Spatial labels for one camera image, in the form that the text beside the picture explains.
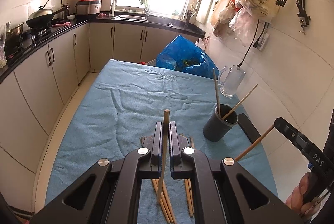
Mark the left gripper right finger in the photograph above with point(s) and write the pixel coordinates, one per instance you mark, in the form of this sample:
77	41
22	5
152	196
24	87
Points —
223	191

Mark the dark utensil holder cup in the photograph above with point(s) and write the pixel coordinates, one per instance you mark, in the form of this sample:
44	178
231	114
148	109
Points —
217	127

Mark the black smartphone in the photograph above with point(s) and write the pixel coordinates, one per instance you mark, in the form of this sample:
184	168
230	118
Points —
248	128

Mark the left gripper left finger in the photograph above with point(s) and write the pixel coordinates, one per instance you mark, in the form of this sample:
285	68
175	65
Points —
109	191

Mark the clear glass mug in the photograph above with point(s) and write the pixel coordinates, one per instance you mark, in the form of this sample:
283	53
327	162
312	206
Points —
229	79

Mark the clear hanging plastic bag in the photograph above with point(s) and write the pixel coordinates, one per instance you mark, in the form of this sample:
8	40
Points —
243	25

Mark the kitchen sink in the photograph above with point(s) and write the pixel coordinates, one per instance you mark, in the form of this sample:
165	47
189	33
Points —
149	19

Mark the black wok with lid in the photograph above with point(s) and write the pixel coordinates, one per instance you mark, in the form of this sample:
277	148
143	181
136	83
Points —
43	16

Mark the steel cooking pot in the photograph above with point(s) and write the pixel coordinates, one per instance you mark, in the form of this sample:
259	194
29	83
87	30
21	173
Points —
13	30

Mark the silver rice cooker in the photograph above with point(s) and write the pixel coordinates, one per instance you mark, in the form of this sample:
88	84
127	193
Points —
91	7

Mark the person's right hand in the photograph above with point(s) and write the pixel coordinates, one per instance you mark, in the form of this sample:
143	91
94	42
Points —
295	200

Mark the gas stove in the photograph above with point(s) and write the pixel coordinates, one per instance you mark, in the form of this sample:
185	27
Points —
26	40

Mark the blue plastic bag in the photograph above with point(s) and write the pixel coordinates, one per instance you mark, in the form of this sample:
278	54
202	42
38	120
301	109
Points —
184	56

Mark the metal kettle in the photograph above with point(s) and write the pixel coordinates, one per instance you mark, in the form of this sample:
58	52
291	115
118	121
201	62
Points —
65	11

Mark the blue towel table cover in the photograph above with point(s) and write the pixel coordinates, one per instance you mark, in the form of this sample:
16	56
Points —
124	103

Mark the clear plastic bag on counter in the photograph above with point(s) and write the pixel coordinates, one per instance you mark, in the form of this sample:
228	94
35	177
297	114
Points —
3	60

